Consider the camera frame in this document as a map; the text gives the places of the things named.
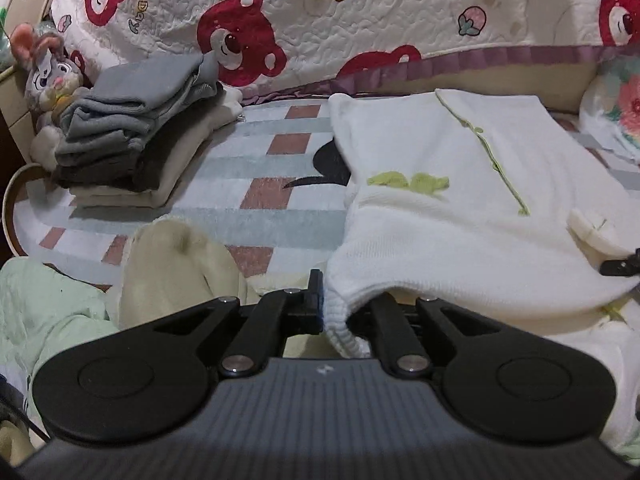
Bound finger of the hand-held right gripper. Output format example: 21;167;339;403
600;247;640;277

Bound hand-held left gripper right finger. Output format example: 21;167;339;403
347;292;503;380

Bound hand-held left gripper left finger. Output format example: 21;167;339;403
152;269;325;378

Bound white knit sweater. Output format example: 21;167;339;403
322;87;640;358

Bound stack of folded clothes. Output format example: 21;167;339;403
70;87;246;210

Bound white cloth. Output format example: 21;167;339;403
545;290;640;466

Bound beige fleece garment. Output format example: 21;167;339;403
117;215;251;333

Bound checkered cartoon bed mat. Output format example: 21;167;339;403
10;97;640;291

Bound floral pillow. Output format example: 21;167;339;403
580;55;640;161

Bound dark brown folded garment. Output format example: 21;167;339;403
52;110;211;193

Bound beige padded bed bumper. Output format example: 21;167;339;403
320;57;616;113

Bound pale green garment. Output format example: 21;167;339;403
0;255;121;411

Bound grey folded pants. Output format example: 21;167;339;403
55;95;166;161

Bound light grey folded garment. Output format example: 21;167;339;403
90;54;226;116

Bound white red bear print quilt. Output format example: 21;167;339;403
50;0;640;106

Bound grey plush rabbit toy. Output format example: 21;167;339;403
10;22;93;171

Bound black cable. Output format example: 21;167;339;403
0;377;51;448

